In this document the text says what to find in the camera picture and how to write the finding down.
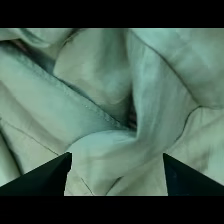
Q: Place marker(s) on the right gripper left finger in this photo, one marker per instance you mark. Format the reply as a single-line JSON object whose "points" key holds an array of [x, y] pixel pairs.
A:
{"points": [[43, 180]]}

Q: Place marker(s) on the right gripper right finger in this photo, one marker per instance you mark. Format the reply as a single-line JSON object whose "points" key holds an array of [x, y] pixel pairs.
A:
{"points": [[190, 181]]}

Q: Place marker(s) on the pale green garment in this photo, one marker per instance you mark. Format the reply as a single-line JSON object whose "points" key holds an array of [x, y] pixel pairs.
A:
{"points": [[110, 86]]}

